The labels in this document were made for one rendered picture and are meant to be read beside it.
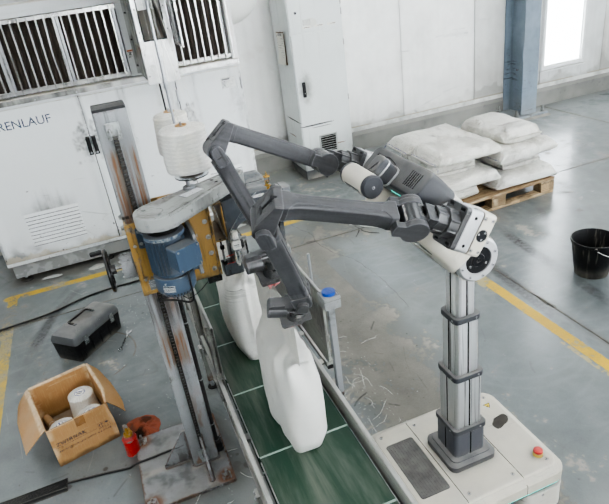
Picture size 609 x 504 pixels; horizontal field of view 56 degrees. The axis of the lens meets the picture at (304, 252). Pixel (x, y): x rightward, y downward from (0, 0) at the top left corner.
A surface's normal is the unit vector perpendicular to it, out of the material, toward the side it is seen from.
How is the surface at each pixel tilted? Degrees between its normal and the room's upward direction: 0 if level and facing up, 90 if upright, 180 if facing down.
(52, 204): 90
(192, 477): 0
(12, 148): 90
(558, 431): 0
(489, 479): 0
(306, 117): 90
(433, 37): 90
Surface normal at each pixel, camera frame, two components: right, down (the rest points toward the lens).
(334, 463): -0.12, -0.88
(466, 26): 0.36, 0.39
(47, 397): 0.58, 0.31
